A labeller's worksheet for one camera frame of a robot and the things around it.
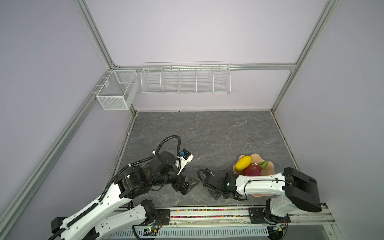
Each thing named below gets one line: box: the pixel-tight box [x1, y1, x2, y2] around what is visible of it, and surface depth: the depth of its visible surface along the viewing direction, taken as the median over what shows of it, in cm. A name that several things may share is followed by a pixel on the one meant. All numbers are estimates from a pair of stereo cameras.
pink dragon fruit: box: [242, 160, 269, 177], surface depth 84 cm
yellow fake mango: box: [235, 155, 252, 171], surface depth 86 cm
